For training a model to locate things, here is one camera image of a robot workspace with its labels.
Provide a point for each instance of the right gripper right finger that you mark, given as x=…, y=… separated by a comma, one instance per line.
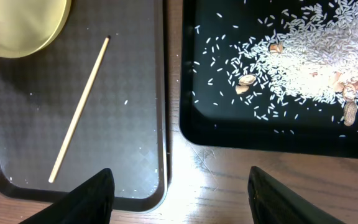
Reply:
x=273, y=202

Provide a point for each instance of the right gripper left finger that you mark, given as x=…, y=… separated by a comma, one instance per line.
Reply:
x=91, y=202

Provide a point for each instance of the wooden chopstick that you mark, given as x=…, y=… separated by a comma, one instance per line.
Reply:
x=79, y=109

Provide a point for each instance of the yellow plate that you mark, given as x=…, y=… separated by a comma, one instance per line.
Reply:
x=27, y=26

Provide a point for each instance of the black waste tray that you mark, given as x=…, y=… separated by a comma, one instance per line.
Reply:
x=228, y=130

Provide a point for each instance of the brown plastic tray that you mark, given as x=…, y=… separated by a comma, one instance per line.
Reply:
x=122, y=126

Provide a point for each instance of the peanut shell pieces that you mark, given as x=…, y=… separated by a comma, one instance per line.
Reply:
x=299, y=74

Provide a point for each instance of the spilled rice pile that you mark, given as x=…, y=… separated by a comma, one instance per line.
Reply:
x=326, y=24

